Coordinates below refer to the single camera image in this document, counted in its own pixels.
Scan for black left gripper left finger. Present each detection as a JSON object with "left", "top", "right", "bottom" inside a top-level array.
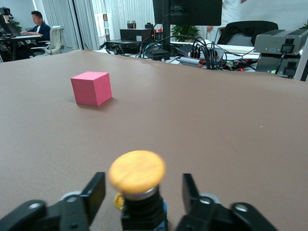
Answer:
[{"left": 0, "top": 171, "right": 107, "bottom": 231}]

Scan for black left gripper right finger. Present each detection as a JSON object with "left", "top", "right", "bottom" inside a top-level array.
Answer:
[{"left": 174, "top": 173, "right": 280, "bottom": 231}]

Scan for brown table mat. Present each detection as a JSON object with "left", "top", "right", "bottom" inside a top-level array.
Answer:
[{"left": 0, "top": 49, "right": 308, "bottom": 231}]

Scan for pink foam cube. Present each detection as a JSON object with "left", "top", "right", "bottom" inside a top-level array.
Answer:
[{"left": 70, "top": 71, "right": 113, "bottom": 107}]

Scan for grey usb hub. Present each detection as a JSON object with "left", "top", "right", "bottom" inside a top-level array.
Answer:
[{"left": 179, "top": 56, "right": 202, "bottom": 67}]

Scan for grey power supply box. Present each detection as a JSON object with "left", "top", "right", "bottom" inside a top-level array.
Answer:
[
  {"left": 255, "top": 52, "right": 302, "bottom": 78},
  {"left": 254, "top": 28, "right": 308, "bottom": 54}
]

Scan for white office chair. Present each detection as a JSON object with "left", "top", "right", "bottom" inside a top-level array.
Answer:
[{"left": 30, "top": 26, "right": 65, "bottom": 56}]

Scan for office desk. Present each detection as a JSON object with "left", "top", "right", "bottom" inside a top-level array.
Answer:
[{"left": 0, "top": 34, "right": 41, "bottom": 62}]

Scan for seated man dark jacket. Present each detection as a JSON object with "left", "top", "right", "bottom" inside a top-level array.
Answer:
[{"left": 20, "top": 10, "right": 51, "bottom": 49}]

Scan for green potted plant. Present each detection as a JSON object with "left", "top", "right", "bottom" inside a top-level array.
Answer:
[{"left": 170, "top": 25, "right": 201, "bottom": 43}]

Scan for black equipment box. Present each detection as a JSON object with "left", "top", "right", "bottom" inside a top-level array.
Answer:
[{"left": 119, "top": 28, "right": 152, "bottom": 42}]

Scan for black jacket on chair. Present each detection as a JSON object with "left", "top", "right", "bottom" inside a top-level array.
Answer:
[{"left": 217, "top": 21, "right": 279, "bottom": 46}]

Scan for white vertical blinds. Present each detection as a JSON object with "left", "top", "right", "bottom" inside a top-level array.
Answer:
[{"left": 33, "top": 0, "right": 154, "bottom": 51}]

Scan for black laptop screen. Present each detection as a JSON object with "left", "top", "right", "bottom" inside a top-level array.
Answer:
[{"left": 0, "top": 14, "right": 22, "bottom": 37}]

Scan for black monitor on stand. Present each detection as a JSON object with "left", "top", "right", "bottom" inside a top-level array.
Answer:
[{"left": 152, "top": 0, "right": 223, "bottom": 58}]

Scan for standing person white shirt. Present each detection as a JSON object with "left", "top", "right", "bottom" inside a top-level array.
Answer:
[{"left": 206, "top": 0, "right": 244, "bottom": 34}]

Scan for black cable tangle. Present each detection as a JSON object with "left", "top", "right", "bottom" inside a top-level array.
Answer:
[{"left": 98, "top": 24, "right": 258, "bottom": 72}]

